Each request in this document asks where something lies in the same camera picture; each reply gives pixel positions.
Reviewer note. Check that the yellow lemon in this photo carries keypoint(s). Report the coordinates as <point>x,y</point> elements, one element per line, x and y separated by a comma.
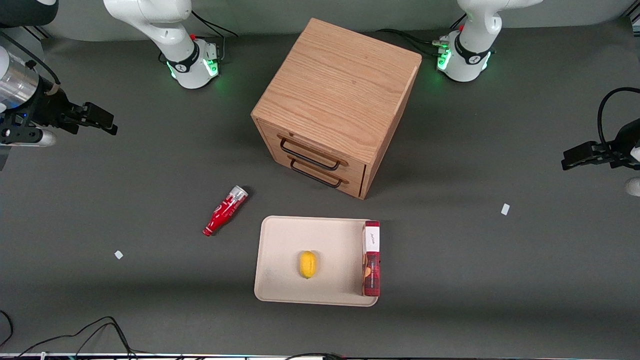
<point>307,265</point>

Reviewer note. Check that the red coke bottle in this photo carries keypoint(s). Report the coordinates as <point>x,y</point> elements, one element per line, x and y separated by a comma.
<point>222,212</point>

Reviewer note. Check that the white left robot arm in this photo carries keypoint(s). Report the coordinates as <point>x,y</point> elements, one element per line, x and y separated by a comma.
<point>472,45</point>

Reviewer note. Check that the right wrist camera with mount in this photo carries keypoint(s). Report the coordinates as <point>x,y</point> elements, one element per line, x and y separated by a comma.
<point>39,138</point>

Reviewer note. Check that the red snack box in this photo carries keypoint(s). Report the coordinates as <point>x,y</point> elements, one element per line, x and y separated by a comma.
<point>371,265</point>

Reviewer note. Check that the beige plastic tray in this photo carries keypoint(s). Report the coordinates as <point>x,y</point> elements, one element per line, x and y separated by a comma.
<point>285,250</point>

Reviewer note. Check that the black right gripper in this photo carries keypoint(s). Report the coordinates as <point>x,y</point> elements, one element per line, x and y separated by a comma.
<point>48,109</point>

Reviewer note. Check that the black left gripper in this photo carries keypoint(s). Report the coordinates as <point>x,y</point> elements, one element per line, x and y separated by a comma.
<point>621,145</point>

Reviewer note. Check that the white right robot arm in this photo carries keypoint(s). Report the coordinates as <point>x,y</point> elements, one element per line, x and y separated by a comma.
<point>172,35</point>

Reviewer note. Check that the wooden drawer cabinet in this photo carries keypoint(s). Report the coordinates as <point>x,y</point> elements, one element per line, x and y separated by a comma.
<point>340,85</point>

